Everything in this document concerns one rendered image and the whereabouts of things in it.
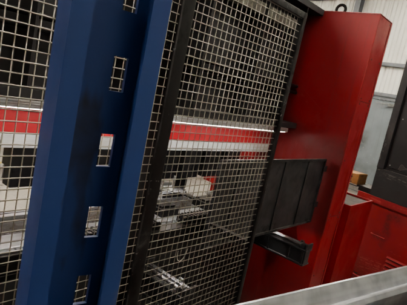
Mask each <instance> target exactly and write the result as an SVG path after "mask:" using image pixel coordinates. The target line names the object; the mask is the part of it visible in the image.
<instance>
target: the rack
mask: <svg viewBox="0 0 407 305"><path fill-rule="evenodd" d="M123 3H124V0H58V8H57V13H56V21H55V29H54V34H53V42H52V47H51V55H50V63H49V68H48V76H47V84H46V89H45V97H44V105H43V110H42V118H41V126H40V131H39V139H38V147H37V152H36V160H35V168H34V173H33V181H32V186H31V194H30V203H29V207H28V216H27V224H26V229H25V237H24V245H23V250H22V258H21V266H20V271H19V279H18V287H17V292H16V300H15V305H116V300H117V295H118V290H119V284H120V280H121V274H122V268H123V264H124V258H125V252H126V248H127V241H128V236H129V231H130V226H131V219H132V215H133V209H134V203H135V199H136V193H137V187H138V183H139V177H140V173H141V167H142V161H143V156H144V151H145V144H146V141H147V134H148V128H149V124H150V118H151V112H152V108H153V102H154V95H155V92H156V85H157V79H158V75H159V69H160V63H161V59H162V53H163V49H164V43H165V37H166V33H167V27H168V20H169V17H170V10H171V4H172V0H137V2H136V8H135V13H132V12H129V11H125V10H123V9H122V8H123ZM114 56H119V57H124V58H127V61H126V65H125V72H124V78H123V83H122V89H121V92H118V91H111V90H109V86H110V80H111V73H112V69H113V62H114ZM101 134H114V135H113V142H112V146H111V153H110V159H109V163H108V166H106V165H96V163H97V159H98V152H99V145H100V141H101ZM97 206H101V212H100V216H99V223H98V229H97V233H96V235H87V236H84V235H85V228H86V224H87V217H88V210H89V207H97ZM81 275H89V279H88V286H87V293H86V297H85V301H80V302H75V303H74V302H73V300H74V293H75V289H76V282H77V278H78V276H81Z"/></svg>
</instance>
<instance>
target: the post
mask: <svg viewBox="0 0 407 305"><path fill-rule="evenodd" d="M196 1H197V0H180V4H181V5H179V9H178V14H179V15H177V19H176V23H177V24H176V25H175V29H174V32H176V33H174V35H173V41H174V42H172V45H171V51H172V52H170V57H169V60H171V61H168V67H167V68H168V69H169V70H167V73H166V77H167V79H165V83H164V86H165V87H166V88H164V89H163V93H162V95H163V96H164V97H163V96H162V99H161V103H160V104H162V105H161V106H160V109H159V113H160V114H159V115H158V119H157V121H158V122H159V123H157V125H156V130H157V131H155V135H154V139H156V140H154V141H153V147H154V148H152V151H151V156H152V157H150V163H149V164H151V165H149V167H148V172H149V173H148V174H147V179H146V181H147V180H148V181H147V182H146V183H145V189H146V190H144V195H143V197H145V198H143V199H142V205H143V206H141V211H140V213H142V214H140V215H139V221H140V222H138V225H137V229H139V230H137V231H136V237H137V238H135V241H134V245H135V246H134V247H133V252H134V254H132V257H131V260H132V261H131V263H130V268H131V269H129V273H128V276H130V277H128V279H127V283H128V284H127V285H126V289H125V291H127V292H125V295H124V298H125V299H124V301H123V305H137V302H138V298H139V292H140V289H141V283H142V277H143V273H144V267H145V262H146V258H147V252H148V246H149V242H150V237H151V231H152V227H153V221H154V215H155V212H156V205H157V200H158V196H159V190H160V184H161V180H162V174H163V171H164V165H165V159H166V155H167V149H168V144H169V140H170V134H171V128H172V124H173V119H174V112H175V109H176V103H177V97H178V94H179V87H180V82H181V78H182V72H183V69H184V62H185V56H186V53H187V47H188V41H189V37H190V31H191V26H192V22H193V16H194V10H195V6H196Z"/></svg>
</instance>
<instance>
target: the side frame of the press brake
mask: <svg viewBox="0 0 407 305"><path fill-rule="evenodd" d="M391 28H392V22H391V21H390V20H388V19H387V18H386V17H384V16H383V15H382V14H381V13H362V12H349V11H324V14H323V16H313V15H308V16H307V20H306V24H305V29H304V32H303V37H302V41H301V45H300V50H299V54H298V58H297V62H296V67H295V70H294V75H293V79H292V84H296V85H298V88H294V87H291V88H290V90H293V91H296V92H297V94H292V93H289V96H288V100H287V103H286V108H285V113H284V116H283V120H285V121H289V122H293V123H296V124H297V126H296V129H295V128H288V132H287V133H286V132H280V134H279V138H278V141H277V146H276V151H275V154H274V159H327V161H326V166H327V169H326V172H324V173H323V177H322V181H321V184H320V189H319V193H318V196H317V200H316V201H317V202H318V204H317V207H315V208H314V212H313V216H312V219H311V222H309V223H305V224H302V225H298V226H293V227H291V228H286V229H282V230H279V231H278V232H280V233H283V234H285V235H287V236H289V237H291V238H294V239H296V240H299V241H301V240H304V241H305V243H306V244H311V243H313V248H312V251H310V254H309V258H308V264H307V265H305V266H302V267H301V266H299V265H298V264H295V263H293V262H292V261H289V260H287V259H285V258H283V257H281V256H279V255H277V254H275V253H273V252H271V251H268V250H266V249H264V248H262V247H260V246H258V245H256V244H254V243H253V248H252V251H251V256H250V260H249V263H248V269H247V273H246V276H245V281H244V284H243V289H242V294H241V297H240V301H239V303H244V302H247V301H252V300H257V299H261V298H266V297H271V296H274V295H279V294H284V293H287V292H292V291H295V290H301V289H306V288H309V287H314V286H319V285H322V283H323V279H324V276H325V272H326V267H327V265H328V260H329V256H330V253H331V249H332V246H333V243H334V238H335V236H336V231H337V227H338V224H339V220H340V216H341V213H342V209H343V205H344V202H345V198H346V193H347V191H348V186H349V183H350V180H351V176H352V171H353V169H354V164H355V162H356V157H357V153H358V150H359V146H360V142H361V139H362V135H363V131H364V128H365V124H366V120H367V117H368V113H369V109H370V106H371V102H372V97H373V95H374V90H375V88H376V83H377V79H378V76H379V73H380V68H381V66H382V61H383V57H384V54H385V50H386V46H387V43H388V39H389V35H390V32H391Z"/></svg>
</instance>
